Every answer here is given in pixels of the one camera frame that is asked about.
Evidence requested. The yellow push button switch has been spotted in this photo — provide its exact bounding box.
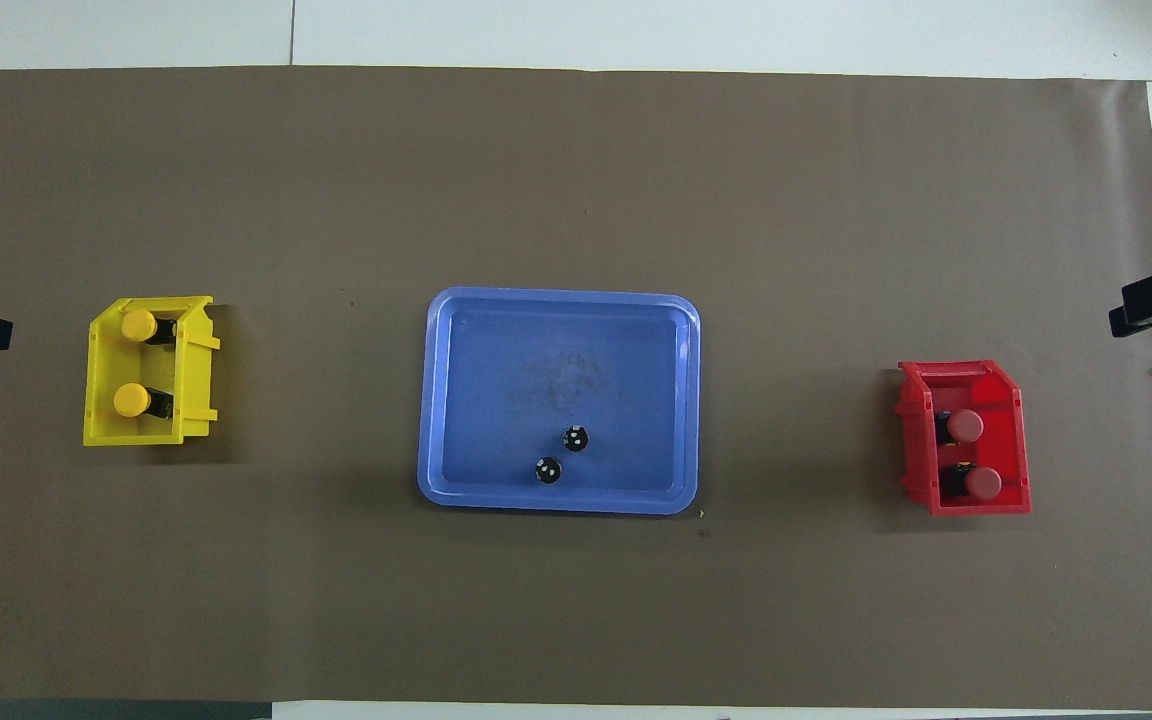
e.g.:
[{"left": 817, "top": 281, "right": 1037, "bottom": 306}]
[
  {"left": 121, "top": 308, "right": 180, "bottom": 347},
  {"left": 113, "top": 383, "right": 175, "bottom": 421}
]

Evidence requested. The red push button switch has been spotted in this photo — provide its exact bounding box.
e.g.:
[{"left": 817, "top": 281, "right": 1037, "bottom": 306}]
[
  {"left": 939, "top": 462, "right": 1004, "bottom": 502},
  {"left": 934, "top": 408, "right": 985, "bottom": 447}
]

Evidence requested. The blue plastic tray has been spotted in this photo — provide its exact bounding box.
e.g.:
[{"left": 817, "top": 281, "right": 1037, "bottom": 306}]
[{"left": 417, "top": 287, "right": 702, "bottom": 516}]

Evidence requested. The red plastic parts bin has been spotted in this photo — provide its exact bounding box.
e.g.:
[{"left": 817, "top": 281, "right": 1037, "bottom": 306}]
[{"left": 894, "top": 360, "right": 1032, "bottom": 518}]

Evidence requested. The yellow plastic parts bin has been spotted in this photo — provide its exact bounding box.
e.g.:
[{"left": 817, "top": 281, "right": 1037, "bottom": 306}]
[{"left": 83, "top": 296, "right": 222, "bottom": 447}]

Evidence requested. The brown paper table mat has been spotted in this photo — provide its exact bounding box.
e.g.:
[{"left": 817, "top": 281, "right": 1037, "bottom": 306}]
[{"left": 0, "top": 66, "right": 1152, "bottom": 709}]

